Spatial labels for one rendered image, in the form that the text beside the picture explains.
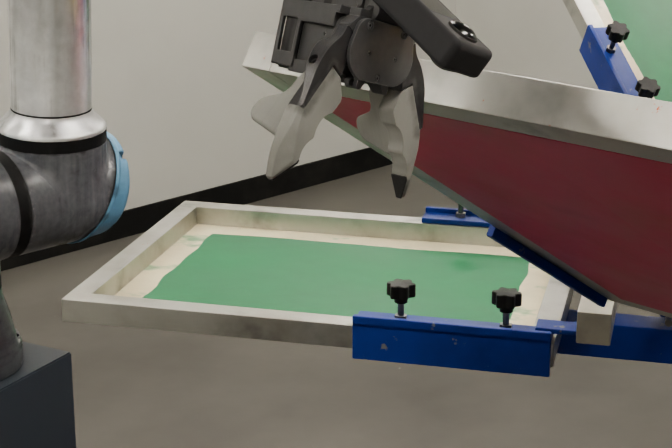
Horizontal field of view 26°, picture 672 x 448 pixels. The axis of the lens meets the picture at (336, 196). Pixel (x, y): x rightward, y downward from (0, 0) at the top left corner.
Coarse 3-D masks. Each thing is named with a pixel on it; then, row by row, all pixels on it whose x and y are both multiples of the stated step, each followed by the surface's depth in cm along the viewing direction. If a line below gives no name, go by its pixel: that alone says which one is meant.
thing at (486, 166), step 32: (448, 128) 131; (480, 128) 126; (416, 160) 153; (448, 160) 146; (480, 160) 140; (512, 160) 134; (480, 192) 157; (512, 192) 149; (544, 192) 143; (576, 192) 137; (512, 224) 169; (544, 224) 160; (576, 224) 153; (608, 224) 146; (576, 256) 173; (608, 256) 164; (640, 256) 156; (608, 288) 188; (640, 288) 178
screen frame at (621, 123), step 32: (256, 32) 141; (256, 64) 139; (352, 96) 134; (448, 96) 124; (480, 96) 121; (512, 96) 119; (544, 96) 117; (576, 96) 116; (608, 96) 114; (352, 128) 149; (512, 128) 122; (544, 128) 117; (576, 128) 114; (608, 128) 113; (640, 128) 111; (448, 192) 164; (544, 256) 183
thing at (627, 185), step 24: (528, 144) 125; (552, 144) 122; (576, 168) 127; (600, 168) 123; (624, 168) 120; (648, 168) 117; (600, 192) 133; (624, 192) 129; (648, 192) 125; (624, 216) 139; (648, 216) 135
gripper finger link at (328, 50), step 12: (336, 36) 107; (348, 36) 107; (324, 48) 106; (336, 48) 106; (312, 60) 107; (324, 60) 106; (336, 60) 107; (312, 72) 106; (324, 72) 106; (312, 84) 105; (300, 96) 106; (312, 96) 106
